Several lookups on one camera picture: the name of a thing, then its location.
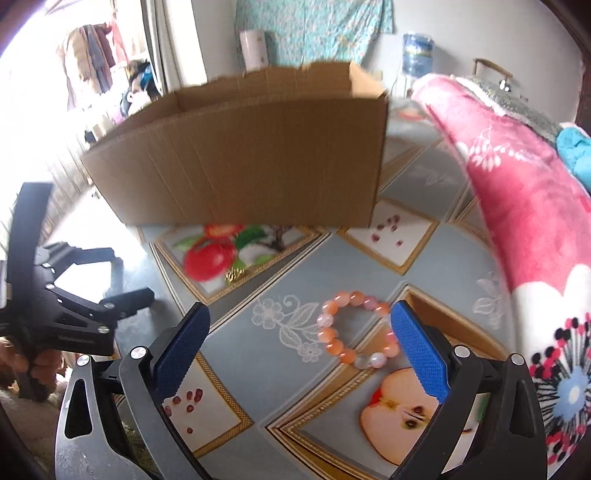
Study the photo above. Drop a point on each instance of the pink floral blanket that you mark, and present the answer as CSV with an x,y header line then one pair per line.
x,y
517,194

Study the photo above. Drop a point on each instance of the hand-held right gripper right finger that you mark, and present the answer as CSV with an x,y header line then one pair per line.
x,y
420,350

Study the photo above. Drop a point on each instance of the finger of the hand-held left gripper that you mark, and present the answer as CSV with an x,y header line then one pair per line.
x,y
129,302
92,254

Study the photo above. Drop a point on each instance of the pink rolled mat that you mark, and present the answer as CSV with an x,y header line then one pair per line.
x,y
254,48

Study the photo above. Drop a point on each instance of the grey patterned blanket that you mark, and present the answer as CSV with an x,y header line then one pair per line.
x,y
521,110

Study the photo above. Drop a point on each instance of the grey curtain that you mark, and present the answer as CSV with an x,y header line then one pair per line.
x,y
180,41

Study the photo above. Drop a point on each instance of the pile of clothes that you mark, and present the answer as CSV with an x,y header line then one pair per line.
x,y
138,87

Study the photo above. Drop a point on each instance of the teal floral wall cloth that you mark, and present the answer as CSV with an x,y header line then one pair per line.
x,y
314,27

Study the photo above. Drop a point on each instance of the blue water jug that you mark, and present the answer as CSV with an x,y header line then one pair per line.
x,y
418,53

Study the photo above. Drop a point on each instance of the row of hanging clothes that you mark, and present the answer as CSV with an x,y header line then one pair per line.
x,y
83,60

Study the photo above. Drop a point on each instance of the brown cardboard box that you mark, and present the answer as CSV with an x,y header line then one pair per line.
x,y
240,161

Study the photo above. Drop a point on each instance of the wooden chair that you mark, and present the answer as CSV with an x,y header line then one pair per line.
x,y
494,66

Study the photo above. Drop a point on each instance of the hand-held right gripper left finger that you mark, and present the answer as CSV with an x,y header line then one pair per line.
x,y
180,350

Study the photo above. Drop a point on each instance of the person's left hand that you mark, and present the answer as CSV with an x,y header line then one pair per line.
x,y
51,369

